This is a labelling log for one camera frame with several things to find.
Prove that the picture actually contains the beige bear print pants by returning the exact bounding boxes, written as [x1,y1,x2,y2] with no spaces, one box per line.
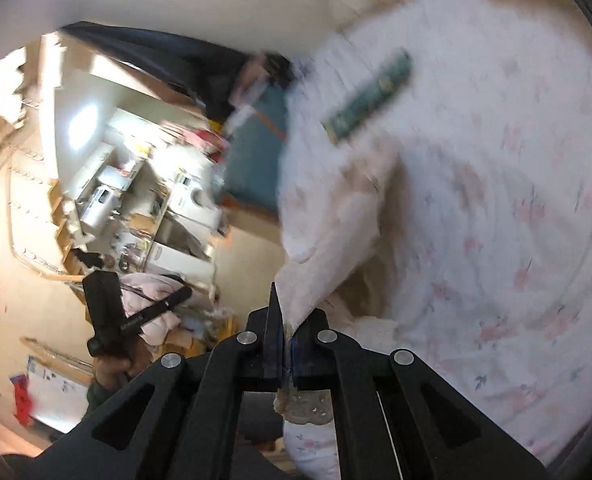
[273,134,417,428]

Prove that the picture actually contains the dark clothing pile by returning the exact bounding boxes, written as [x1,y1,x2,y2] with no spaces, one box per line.
[61,21,295,122]

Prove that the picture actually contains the person's left hand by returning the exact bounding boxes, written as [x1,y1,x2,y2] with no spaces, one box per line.
[94,338,151,392]

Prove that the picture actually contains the cluttered kitchen counter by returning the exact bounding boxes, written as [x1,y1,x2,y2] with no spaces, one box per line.
[62,105,227,294]

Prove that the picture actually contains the teal bed side cushion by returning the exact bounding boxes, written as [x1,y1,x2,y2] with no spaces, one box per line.
[222,84,288,214]

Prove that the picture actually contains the white floral bed sheet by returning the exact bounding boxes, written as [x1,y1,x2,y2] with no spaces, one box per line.
[279,0,592,465]

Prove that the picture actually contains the green yellow folded cloth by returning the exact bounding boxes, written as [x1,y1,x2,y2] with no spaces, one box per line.
[322,49,413,144]

